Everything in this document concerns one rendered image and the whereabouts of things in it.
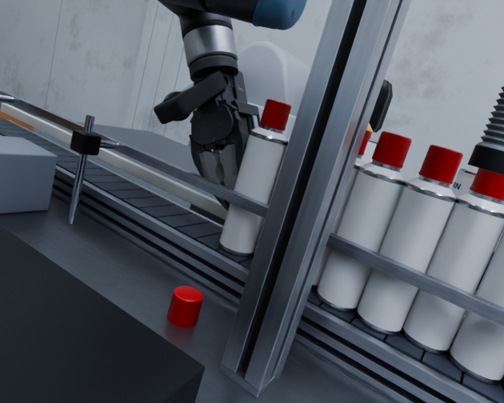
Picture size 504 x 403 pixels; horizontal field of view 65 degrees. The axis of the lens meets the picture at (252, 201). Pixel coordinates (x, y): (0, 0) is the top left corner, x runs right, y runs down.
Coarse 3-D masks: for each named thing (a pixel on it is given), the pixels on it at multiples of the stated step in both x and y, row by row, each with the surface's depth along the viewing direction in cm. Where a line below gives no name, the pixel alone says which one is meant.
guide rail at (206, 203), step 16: (16, 112) 90; (48, 128) 84; (112, 160) 74; (128, 160) 73; (144, 176) 70; (160, 176) 68; (176, 192) 66; (192, 192) 64; (208, 208) 63; (224, 208) 61
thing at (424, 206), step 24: (432, 168) 40; (456, 168) 40; (408, 192) 41; (432, 192) 39; (408, 216) 41; (432, 216) 40; (384, 240) 43; (408, 240) 41; (432, 240) 41; (408, 264) 41; (384, 288) 42; (408, 288) 42; (360, 312) 45; (384, 312) 42; (408, 312) 43
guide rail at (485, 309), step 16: (16, 96) 77; (32, 112) 73; (48, 112) 70; (80, 128) 66; (144, 160) 58; (160, 160) 57; (176, 176) 55; (192, 176) 54; (208, 192) 52; (224, 192) 51; (256, 208) 49; (336, 240) 43; (352, 256) 43; (368, 256) 42; (384, 256) 42; (384, 272) 41; (400, 272) 40; (416, 272) 39; (432, 288) 39; (448, 288) 38; (464, 304) 37; (480, 304) 36; (496, 320) 36
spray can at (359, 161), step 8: (368, 136) 46; (360, 152) 46; (360, 160) 46; (352, 176) 46; (352, 184) 46; (344, 200) 46; (344, 208) 47; (336, 216) 47; (336, 224) 47; (336, 232) 48; (328, 248) 48; (328, 256) 48; (320, 264) 48; (320, 272) 49; (312, 288) 49
